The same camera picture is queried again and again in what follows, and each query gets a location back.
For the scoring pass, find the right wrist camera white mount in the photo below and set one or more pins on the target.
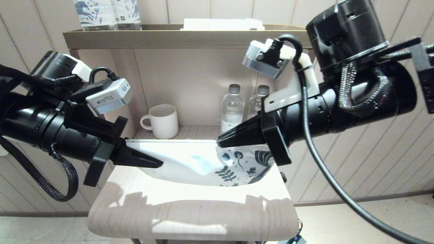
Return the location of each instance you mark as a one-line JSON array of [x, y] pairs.
[[288, 98]]

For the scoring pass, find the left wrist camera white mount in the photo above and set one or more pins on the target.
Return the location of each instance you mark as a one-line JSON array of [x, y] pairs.
[[112, 96]]

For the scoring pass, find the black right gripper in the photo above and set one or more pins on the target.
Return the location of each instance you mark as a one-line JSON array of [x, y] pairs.
[[305, 118]]

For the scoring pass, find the clear plastic water bottle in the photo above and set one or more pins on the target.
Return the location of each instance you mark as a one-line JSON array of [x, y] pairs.
[[232, 108], [257, 101]]

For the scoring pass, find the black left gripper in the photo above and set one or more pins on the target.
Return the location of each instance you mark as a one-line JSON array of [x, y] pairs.
[[44, 128]]

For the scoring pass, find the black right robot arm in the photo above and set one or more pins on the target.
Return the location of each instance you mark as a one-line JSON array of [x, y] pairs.
[[373, 95]]

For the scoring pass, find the blue patterned packs on shelf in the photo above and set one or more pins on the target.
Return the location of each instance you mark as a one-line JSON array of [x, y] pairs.
[[95, 13]]

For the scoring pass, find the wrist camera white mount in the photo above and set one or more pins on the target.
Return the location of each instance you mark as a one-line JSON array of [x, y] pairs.
[[288, 98], [112, 96]]

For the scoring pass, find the light wooden shelf table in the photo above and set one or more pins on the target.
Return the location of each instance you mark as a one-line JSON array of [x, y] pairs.
[[190, 217]]

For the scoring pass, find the white wall fixture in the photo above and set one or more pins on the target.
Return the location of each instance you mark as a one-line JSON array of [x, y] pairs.
[[2, 151]]

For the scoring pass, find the white packet with blue print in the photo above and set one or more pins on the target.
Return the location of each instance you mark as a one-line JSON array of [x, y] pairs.
[[220, 24]]

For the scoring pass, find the white ribbed mug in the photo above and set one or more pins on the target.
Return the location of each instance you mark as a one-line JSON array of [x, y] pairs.
[[164, 122]]

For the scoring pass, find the white floral plastic pouch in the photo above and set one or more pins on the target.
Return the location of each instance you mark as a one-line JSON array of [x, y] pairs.
[[190, 162]]

